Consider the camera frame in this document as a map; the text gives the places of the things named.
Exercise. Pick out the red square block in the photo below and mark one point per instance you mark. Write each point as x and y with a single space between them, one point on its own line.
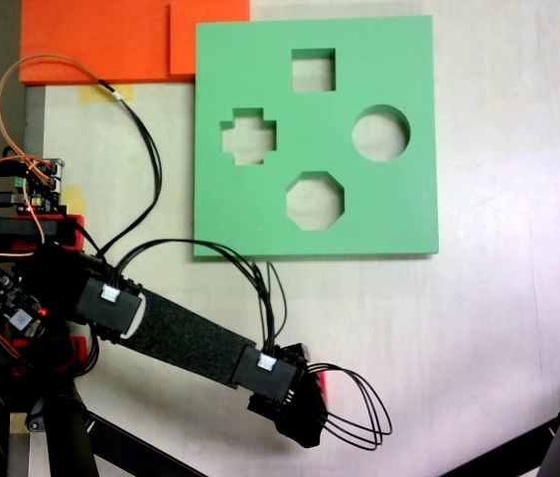
326 390

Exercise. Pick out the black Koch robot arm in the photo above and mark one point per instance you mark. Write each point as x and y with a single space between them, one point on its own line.
185 333

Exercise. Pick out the small orange flat block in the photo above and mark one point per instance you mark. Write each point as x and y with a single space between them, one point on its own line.
183 40

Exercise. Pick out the large orange flat block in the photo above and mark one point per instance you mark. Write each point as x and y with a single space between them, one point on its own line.
86 40

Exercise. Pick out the red printed base clamp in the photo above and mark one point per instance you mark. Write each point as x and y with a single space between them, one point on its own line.
79 348
79 233

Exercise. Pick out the black tripod leg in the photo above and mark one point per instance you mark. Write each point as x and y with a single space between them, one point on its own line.
66 437

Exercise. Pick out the small yellow tape piece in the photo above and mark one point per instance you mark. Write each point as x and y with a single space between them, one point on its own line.
77 199

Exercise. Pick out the black circuit board with LED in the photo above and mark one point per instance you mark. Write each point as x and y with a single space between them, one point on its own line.
7 298

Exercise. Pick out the green shape sorter board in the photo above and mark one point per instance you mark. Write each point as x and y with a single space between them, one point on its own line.
260 74

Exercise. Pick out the green black circuit board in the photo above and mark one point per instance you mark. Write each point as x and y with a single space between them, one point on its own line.
46 184

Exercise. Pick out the black table clamp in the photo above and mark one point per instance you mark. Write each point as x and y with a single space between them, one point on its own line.
12 228

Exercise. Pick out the wide yellow tape piece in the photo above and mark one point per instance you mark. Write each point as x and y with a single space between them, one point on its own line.
90 94

